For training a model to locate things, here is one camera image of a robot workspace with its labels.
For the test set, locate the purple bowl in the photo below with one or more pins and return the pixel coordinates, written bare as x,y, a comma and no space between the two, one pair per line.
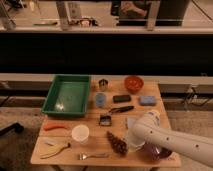
156,152

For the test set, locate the yellow banana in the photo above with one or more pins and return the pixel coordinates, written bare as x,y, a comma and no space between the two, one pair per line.
54,150

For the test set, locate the orange carrot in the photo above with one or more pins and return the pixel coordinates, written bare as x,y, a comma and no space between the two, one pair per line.
48,127

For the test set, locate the green plastic tray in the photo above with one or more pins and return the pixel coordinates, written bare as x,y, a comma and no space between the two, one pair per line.
68,96

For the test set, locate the blue plastic cup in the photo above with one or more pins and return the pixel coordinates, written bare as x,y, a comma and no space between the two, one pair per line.
100,100

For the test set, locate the silver fork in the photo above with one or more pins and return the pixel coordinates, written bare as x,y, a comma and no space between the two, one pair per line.
84,156

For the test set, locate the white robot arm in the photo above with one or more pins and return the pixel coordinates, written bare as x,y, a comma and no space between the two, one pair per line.
147,129

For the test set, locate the blue folded cloth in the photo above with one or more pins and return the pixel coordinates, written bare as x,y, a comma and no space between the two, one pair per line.
130,122

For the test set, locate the white plastic cup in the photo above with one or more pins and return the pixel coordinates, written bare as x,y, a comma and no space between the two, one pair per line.
80,133

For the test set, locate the blue sponge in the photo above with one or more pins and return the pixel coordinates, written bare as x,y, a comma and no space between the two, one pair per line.
147,101

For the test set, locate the small metal cup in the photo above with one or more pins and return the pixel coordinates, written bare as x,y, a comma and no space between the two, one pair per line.
103,84

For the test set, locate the black rectangular block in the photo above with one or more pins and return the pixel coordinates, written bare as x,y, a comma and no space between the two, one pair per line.
121,98

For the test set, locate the red bowl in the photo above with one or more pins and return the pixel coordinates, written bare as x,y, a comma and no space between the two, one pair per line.
133,84

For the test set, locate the bunch of dark grapes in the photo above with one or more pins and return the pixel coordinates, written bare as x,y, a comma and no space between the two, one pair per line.
118,145

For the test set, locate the wooden folding table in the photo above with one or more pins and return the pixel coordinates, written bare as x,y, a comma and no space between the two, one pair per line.
97,142

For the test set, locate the black handled peeler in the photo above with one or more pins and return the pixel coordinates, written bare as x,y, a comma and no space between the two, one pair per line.
105,119

